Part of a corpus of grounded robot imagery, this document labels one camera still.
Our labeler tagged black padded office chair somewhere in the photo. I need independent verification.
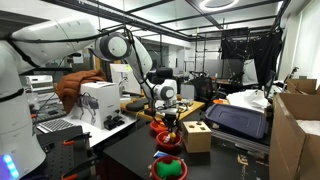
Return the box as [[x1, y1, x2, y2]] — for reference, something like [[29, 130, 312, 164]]
[[150, 67, 180, 96]]

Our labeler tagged black clamp with orange tip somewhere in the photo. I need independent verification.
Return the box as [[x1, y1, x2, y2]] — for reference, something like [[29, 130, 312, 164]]
[[63, 132, 93, 147], [61, 154, 99, 180]]

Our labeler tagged white paper pile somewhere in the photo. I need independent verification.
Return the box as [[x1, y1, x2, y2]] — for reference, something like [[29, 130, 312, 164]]
[[226, 89, 271, 113]]

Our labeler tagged round ring ceiling light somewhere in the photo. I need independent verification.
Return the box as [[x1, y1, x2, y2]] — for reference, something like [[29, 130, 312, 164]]
[[199, 0, 240, 13]]

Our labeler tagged black perforated mounting board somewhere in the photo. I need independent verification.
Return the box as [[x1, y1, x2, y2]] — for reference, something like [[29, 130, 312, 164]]
[[36, 125, 98, 180]]

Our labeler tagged small open cardboard box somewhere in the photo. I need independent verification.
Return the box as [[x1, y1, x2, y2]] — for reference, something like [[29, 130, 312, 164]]
[[286, 78, 320, 96]]

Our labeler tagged black soft pouch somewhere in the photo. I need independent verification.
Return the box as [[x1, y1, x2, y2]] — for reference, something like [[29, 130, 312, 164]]
[[125, 97, 150, 113]]

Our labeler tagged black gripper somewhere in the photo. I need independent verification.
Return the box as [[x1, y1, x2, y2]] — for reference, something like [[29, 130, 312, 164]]
[[162, 113, 179, 138]]

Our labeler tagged black computer monitor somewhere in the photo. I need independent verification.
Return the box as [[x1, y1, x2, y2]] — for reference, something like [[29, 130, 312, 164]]
[[264, 69, 277, 99]]

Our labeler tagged clear glass jar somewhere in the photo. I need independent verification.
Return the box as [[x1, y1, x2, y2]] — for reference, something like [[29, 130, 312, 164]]
[[179, 98, 194, 111]]

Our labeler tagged green bone-shaped toy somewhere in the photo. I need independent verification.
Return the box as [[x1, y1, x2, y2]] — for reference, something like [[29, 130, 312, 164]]
[[155, 159, 183, 179]]

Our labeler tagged red plastic bowl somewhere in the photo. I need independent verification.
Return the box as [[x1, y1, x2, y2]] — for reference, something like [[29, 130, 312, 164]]
[[155, 130, 184, 151], [149, 120, 170, 135], [150, 154, 188, 180]]

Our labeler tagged black game controller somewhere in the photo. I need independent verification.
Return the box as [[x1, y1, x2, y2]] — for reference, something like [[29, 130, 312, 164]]
[[103, 114, 126, 131]]

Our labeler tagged black box with red label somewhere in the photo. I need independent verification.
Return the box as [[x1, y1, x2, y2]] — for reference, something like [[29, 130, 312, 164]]
[[143, 107, 158, 117]]

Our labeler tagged dark blue bin lid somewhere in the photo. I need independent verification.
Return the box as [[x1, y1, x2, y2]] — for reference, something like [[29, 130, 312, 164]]
[[204, 103, 269, 139]]

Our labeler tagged large brown cardboard box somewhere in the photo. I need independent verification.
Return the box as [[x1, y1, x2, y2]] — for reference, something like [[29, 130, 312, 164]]
[[268, 92, 320, 180]]

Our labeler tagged wooden shape sorter box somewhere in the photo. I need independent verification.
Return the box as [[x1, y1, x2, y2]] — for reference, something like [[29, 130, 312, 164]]
[[181, 120, 213, 154]]

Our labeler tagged orange shallow bowl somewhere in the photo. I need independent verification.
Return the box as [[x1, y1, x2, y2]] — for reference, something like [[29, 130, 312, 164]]
[[212, 98, 229, 105]]

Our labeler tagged white robot dog box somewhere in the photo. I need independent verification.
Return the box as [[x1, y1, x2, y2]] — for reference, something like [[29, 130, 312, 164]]
[[72, 81, 122, 130]]

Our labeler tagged black mesh office chair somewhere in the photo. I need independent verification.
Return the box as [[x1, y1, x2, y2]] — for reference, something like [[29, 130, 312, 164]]
[[189, 71, 218, 101]]

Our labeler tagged brown puffer jacket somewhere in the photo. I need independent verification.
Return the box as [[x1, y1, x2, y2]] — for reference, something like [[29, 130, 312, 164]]
[[54, 68, 108, 114]]

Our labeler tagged silver keyboard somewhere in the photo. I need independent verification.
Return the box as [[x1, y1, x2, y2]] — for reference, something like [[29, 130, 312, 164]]
[[36, 118, 76, 134]]

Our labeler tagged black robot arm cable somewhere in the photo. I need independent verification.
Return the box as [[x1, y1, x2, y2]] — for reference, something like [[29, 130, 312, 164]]
[[0, 26, 188, 126]]

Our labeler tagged white computer monitor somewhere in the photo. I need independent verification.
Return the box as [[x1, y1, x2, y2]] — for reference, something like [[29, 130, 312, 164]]
[[110, 63, 143, 96]]

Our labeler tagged black hanging curtain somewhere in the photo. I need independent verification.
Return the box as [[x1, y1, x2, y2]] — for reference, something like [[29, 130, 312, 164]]
[[220, 28, 284, 89]]

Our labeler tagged blue and white tube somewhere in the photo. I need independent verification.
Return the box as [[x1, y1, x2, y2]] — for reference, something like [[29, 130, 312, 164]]
[[153, 150, 169, 158]]

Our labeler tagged white printer device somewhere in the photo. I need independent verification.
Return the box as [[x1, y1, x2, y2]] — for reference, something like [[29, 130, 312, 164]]
[[25, 74, 61, 104]]

